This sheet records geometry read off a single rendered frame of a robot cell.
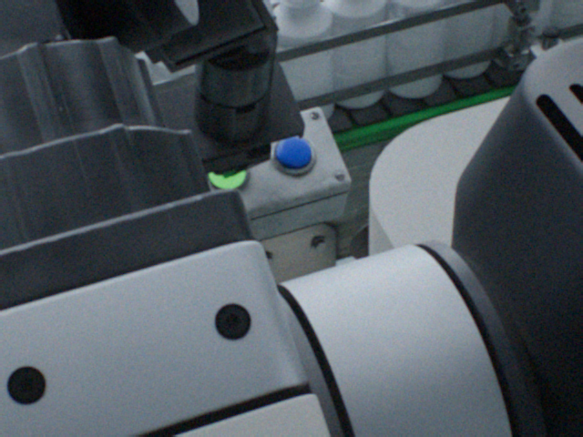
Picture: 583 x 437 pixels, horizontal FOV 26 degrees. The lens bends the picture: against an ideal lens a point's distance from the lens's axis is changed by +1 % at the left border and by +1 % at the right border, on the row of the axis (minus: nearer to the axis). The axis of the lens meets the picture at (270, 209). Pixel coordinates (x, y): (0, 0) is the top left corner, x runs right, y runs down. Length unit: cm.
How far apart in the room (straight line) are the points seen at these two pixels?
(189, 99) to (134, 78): 56
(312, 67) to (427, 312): 84
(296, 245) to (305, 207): 25
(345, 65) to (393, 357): 89
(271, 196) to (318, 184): 4
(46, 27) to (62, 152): 5
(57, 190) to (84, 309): 4
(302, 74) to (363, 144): 11
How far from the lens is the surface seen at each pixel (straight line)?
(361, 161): 127
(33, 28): 39
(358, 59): 122
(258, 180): 105
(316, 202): 106
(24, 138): 38
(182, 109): 96
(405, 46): 123
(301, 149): 105
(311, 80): 120
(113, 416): 33
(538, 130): 37
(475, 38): 127
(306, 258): 133
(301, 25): 117
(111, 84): 39
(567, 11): 132
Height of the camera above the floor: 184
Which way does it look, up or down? 46 degrees down
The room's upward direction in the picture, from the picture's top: 4 degrees counter-clockwise
